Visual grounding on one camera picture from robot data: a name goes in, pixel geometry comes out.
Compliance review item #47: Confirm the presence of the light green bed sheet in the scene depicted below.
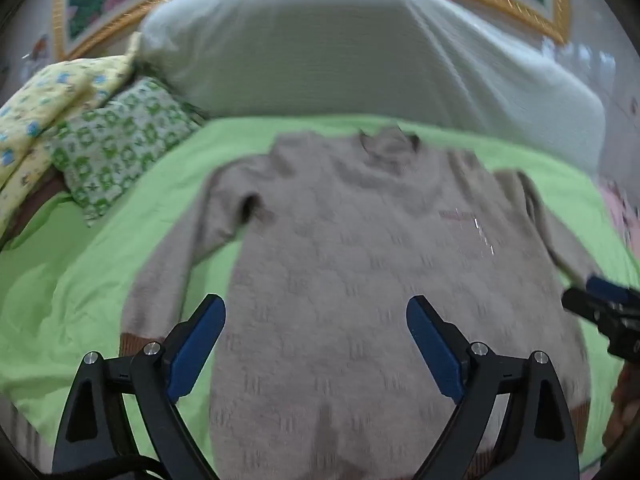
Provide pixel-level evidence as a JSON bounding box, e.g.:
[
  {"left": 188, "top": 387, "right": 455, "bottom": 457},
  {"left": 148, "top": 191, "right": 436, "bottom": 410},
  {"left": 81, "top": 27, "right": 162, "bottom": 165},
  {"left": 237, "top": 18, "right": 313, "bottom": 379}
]
[{"left": 0, "top": 112, "right": 640, "bottom": 466}]

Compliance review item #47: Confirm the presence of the brown blanket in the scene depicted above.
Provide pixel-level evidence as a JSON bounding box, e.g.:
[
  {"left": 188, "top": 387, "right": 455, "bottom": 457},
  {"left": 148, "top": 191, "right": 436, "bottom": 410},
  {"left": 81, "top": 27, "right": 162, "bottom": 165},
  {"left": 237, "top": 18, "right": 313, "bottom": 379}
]
[{"left": 5, "top": 172, "right": 68, "bottom": 246}]

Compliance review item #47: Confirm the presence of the beige knit sweater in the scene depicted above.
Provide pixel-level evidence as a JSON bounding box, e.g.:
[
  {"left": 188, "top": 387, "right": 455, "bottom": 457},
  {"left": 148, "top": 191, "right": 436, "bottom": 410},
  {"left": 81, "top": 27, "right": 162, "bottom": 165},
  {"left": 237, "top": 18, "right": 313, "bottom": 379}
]
[{"left": 120, "top": 127, "right": 608, "bottom": 480}]

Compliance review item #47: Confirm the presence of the green patterned pillow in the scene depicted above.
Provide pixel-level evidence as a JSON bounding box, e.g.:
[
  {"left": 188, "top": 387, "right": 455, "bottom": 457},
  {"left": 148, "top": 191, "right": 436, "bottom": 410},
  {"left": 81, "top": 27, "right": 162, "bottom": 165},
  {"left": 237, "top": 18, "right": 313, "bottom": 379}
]
[{"left": 47, "top": 77, "right": 206, "bottom": 226}]

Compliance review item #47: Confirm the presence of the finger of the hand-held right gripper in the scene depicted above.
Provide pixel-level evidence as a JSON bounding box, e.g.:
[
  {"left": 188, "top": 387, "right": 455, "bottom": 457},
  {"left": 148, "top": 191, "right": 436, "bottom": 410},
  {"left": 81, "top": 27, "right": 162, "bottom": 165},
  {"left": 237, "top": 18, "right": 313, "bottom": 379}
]
[
  {"left": 561, "top": 287, "right": 618, "bottom": 332},
  {"left": 586, "top": 275, "right": 640, "bottom": 308}
]

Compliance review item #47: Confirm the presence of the white ribbed headboard cover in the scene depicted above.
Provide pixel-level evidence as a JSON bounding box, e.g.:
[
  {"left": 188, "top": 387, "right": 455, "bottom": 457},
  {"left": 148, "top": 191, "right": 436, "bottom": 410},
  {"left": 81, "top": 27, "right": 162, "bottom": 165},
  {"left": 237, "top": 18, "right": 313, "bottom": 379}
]
[{"left": 137, "top": 0, "right": 608, "bottom": 176}]

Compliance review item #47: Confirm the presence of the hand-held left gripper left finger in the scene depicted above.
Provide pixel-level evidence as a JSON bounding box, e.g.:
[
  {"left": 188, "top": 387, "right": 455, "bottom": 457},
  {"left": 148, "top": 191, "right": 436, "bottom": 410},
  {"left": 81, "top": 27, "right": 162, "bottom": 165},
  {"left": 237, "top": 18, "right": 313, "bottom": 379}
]
[{"left": 50, "top": 294, "right": 227, "bottom": 480}]

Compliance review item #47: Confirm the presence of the pink printed cloth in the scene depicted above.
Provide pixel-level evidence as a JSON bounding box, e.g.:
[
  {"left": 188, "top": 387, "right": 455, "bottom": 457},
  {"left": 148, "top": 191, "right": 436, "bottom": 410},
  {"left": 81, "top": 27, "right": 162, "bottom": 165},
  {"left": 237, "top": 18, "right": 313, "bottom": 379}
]
[{"left": 597, "top": 177, "right": 640, "bottom": 251}]

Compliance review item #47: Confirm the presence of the person's right hand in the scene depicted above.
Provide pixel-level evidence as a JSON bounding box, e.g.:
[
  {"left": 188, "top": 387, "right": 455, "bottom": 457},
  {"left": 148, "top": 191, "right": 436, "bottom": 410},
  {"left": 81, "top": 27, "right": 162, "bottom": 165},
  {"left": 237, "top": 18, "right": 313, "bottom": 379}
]
[{"left": 602, "top": 365, "right": 640, "bottom": 453}]

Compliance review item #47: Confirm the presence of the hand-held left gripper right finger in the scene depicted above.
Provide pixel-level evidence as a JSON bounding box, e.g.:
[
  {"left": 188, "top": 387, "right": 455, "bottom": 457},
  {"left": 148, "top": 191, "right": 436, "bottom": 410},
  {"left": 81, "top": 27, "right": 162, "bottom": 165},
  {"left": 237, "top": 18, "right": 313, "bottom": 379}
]
[{"left": 406, "top": 295, "right": 581, "bottom": 480}]

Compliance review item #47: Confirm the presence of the yellow floral quilt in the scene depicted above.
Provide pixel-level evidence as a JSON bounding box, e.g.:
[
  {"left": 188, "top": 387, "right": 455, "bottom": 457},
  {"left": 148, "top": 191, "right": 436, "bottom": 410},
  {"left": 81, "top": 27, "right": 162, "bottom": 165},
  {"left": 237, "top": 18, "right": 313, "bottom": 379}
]
[{"left": 0, "top": 32, "right": 143, "bottom": 238}]

